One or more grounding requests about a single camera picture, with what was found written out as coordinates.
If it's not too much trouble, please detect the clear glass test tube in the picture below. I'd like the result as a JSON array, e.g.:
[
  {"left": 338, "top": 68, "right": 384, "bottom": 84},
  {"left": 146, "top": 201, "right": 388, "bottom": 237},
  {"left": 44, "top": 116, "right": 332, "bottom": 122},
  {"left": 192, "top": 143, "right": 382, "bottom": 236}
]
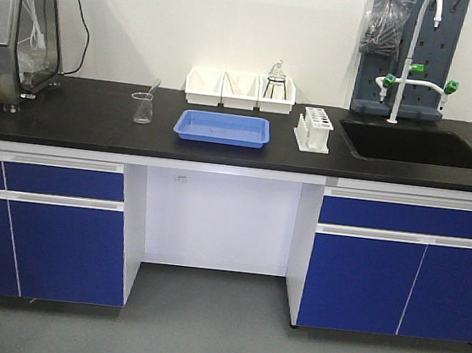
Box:
[{"left": 147, "top": 78, "right": 162, "bottom": 102}]

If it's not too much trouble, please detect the white test tube rack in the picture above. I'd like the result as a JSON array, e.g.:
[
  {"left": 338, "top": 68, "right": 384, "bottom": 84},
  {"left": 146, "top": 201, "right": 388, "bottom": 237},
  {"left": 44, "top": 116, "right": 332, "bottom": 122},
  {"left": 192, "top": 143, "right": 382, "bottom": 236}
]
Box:
[{"left": 293, "top": 106, "right": 334, "bottom": 154}]

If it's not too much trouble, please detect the blue-grey pegboard drying rack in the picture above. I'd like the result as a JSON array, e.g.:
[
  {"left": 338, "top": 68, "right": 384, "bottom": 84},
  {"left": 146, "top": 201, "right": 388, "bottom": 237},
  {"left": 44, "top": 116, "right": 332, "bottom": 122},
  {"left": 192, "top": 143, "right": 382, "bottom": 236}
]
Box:
[{"left": 350, "top": 0, "right": 469, "bottom": 122}]

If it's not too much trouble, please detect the blue plastic tray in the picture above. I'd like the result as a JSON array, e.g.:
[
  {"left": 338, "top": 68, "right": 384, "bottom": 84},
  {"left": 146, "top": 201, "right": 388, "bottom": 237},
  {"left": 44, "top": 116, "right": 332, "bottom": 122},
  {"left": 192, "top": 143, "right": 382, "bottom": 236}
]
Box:
[{"left": 174, "top": 110, "right": 270, "bottom": 148}]

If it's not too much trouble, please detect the right white storage bin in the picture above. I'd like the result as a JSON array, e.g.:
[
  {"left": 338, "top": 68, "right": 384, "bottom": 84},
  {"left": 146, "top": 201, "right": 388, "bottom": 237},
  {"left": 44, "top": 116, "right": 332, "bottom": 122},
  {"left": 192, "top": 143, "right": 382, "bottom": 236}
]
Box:
[{"left": 257, "top": 74, "right": 297, "bottom": 114}]

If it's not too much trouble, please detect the white storage bin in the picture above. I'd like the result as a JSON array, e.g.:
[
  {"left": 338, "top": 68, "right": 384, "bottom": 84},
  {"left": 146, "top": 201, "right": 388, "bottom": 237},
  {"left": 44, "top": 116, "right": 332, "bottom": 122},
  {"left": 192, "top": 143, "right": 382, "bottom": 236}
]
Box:
[
  {"left": 257, "top": 74, "right": 297, "bottom": 114},
  {"left": 185, "top": 66, "right": 225, "bottom": 106},
  {"left": 221, "top": 70, "right": 259, "bottom": 110}
]

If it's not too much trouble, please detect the middle white storage bin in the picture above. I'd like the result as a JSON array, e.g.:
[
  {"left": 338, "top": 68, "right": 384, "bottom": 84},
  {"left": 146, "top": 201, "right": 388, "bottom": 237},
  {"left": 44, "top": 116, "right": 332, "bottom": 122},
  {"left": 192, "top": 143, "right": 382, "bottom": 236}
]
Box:
[{"left": 221, "top": 70, "right": 259, "bottom": 110}]

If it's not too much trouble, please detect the left white storage bin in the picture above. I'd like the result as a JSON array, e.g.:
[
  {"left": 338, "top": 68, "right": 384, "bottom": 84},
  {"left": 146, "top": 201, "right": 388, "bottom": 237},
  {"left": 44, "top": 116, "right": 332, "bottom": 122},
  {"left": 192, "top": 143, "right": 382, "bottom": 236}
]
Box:
[{"left": 185, "top": 66, "right": 225, "bottom": 106}]

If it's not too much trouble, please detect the glass alcohol lamp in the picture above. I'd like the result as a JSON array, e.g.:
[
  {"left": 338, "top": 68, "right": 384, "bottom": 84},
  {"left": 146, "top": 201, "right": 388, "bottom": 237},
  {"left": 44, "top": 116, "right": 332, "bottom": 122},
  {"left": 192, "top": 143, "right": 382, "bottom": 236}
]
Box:
[{"left": 267, "top": 60, "right": 286, "bottom": 86}]

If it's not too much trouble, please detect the clear glass beaker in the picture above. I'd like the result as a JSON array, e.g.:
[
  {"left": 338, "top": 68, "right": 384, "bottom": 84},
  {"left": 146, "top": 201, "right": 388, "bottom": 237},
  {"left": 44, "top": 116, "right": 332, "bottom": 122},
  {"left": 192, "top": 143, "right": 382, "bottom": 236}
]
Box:
[{"left": 131, "top": 92, "right": 154, "bottom": 124}]

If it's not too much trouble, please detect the black lab sink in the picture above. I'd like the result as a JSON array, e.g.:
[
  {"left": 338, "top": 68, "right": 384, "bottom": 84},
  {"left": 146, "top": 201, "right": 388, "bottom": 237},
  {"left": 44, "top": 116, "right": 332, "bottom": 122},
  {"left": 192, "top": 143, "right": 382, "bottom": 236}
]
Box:
[{"left": 340, "top": 119, "right": 472, "bottom": 170}]

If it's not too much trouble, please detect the blue right cabinet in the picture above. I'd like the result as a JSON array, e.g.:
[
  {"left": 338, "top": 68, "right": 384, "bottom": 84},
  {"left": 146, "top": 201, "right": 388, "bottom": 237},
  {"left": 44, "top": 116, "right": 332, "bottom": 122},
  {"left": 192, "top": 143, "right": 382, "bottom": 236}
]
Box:
[{"left": 291, "top": 194, "right": 472, "bottom": 343}]

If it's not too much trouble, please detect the blue cabinet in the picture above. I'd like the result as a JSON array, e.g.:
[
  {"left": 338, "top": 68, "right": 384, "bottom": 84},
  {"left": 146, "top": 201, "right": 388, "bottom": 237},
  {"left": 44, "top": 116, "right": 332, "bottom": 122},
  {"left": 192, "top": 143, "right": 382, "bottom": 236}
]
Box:
[
  {"left": 291, "top": 194, "right": 472, "bottom": 343},
  {"left": 0, "top": 152, "right": 126, "bottom": 306}
]

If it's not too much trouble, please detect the blue left cabinet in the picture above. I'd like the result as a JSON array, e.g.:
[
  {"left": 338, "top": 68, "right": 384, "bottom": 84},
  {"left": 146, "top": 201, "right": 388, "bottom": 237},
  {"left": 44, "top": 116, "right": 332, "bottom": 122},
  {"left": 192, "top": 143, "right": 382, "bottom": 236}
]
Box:
[{"left": 0, "top": 152, "right": 126, "bottom": 306}]

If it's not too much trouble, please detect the plastic bag of pegs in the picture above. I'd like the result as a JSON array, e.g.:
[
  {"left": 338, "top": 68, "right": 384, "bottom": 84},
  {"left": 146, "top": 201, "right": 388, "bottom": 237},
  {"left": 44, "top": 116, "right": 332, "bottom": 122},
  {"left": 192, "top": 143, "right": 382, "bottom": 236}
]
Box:
[{"left": 358, "top": 0, "right": 415, "bottom": 59}]

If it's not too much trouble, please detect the white lab faucet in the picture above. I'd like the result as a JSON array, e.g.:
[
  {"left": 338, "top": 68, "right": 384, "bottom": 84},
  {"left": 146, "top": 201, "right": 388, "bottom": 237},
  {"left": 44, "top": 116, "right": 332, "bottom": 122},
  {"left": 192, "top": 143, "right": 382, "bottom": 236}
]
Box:
[{"left": 375, "top": 0, "right": 469, "bottom": 124}]

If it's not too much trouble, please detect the stainless steel glove box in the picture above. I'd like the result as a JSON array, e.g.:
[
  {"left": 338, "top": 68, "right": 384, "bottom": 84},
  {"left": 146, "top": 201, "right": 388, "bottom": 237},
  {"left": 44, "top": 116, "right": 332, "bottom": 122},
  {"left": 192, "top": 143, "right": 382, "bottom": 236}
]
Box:
[{"left": 0, "top": 0, "right": 62, "bottom": 113}]

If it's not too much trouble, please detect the black power cable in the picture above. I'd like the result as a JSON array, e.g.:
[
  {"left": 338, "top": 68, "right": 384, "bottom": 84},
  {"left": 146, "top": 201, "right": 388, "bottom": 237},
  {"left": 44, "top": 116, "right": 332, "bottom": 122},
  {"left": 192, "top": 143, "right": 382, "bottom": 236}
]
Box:
[{"left": 53, "top": 0, "right": 96, "bottom": 79}]

